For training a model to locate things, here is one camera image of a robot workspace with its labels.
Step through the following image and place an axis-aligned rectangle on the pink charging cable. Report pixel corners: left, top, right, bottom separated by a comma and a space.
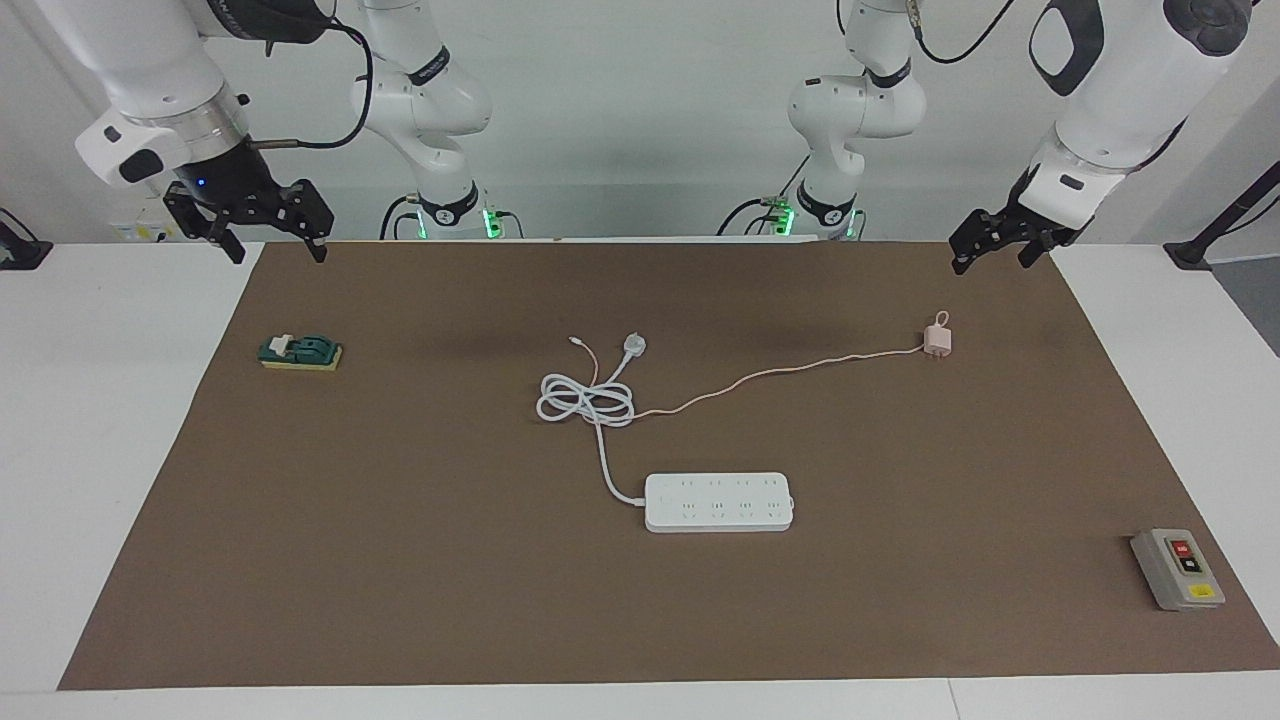
568, 310, 951, 421

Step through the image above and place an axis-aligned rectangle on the white power strip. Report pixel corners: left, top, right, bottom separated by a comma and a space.
644, 472, 796, 534

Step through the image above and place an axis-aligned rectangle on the black clamp stand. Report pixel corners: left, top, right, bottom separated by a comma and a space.
0, 207, 53, 271
1163, 160, 1280, 271

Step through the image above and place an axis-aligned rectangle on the brown table mat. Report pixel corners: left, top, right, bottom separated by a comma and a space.
57, 240, 1280, 691

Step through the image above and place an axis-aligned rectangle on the black right base cable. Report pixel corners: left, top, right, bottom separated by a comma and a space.
380, 195, 426, 241

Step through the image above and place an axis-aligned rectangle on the black base cable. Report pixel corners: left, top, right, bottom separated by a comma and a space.
715, 155, 811, 238
380, 195, 426, 241

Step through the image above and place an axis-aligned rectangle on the white wall socket box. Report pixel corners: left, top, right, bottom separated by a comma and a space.
108, 215, 181, 243

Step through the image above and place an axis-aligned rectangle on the green knife switch yellow base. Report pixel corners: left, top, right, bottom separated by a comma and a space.
258, 333, 344, 373

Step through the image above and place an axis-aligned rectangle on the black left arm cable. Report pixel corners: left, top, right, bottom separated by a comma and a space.
905, 0, 1021, 66

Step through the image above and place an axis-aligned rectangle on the black left base cable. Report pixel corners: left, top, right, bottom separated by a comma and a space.
715, 155, 811, 238

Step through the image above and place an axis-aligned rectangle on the white power cord with plug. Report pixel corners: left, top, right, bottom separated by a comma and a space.
535, 335, 649, 504

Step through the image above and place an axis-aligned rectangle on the grey push-button switch box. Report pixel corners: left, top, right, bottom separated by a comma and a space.
1130, 528, 1227, 612

